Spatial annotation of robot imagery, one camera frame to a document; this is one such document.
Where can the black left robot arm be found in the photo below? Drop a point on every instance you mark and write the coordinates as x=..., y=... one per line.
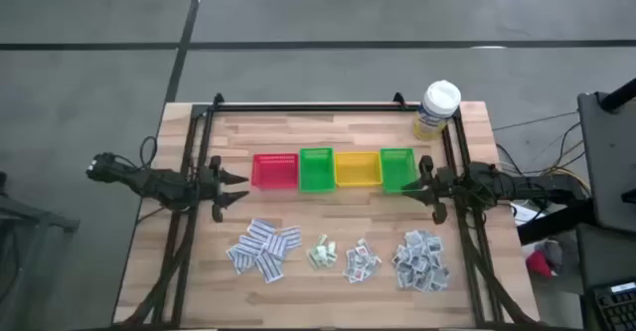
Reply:
x=159, y=184

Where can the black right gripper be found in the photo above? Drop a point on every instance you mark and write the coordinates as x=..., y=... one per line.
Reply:
x=439, y=187

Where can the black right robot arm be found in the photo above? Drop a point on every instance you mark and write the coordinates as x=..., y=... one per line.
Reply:
x=526, y=187

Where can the black keyboard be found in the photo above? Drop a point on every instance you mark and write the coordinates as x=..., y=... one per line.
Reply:
x=618, y=311

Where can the black aluminium table frame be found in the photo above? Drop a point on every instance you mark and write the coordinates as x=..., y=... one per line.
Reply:
x=308, y=107

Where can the white paper sheet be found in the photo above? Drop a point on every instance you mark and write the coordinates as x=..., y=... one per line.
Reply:
x=524, y=214

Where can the grey metal stand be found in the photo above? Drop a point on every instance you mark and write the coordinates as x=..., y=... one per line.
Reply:
x=35, y=219

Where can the black pole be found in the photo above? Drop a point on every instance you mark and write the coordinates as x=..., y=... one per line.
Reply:
x=621, y=95

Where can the yellow plastic basket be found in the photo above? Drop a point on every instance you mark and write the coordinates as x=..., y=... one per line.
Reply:
x=358, y=172

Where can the black desk bar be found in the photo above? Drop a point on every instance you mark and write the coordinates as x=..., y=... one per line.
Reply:
x=556, y=221

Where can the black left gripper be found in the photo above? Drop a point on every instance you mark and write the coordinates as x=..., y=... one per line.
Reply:
x=211, y=187

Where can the red grey fabric bundle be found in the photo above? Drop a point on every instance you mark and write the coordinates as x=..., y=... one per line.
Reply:
x=539, y=264

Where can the blue striped bandage packet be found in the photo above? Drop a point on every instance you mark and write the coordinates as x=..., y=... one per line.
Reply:
x=291, y=236
x=241, y=260
x=251, y=244
x=261, y=229
x=276, y=246
x=270, y=267

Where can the yellow Lysol wipes canister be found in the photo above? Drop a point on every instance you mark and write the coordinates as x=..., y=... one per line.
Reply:
x=439, y=100

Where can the green plastic basket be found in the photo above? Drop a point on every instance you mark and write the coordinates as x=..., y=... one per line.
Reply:
x=317, y=172
x=397, y=164

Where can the red plastic basket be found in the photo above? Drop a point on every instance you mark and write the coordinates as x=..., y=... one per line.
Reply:
x=274, y=182

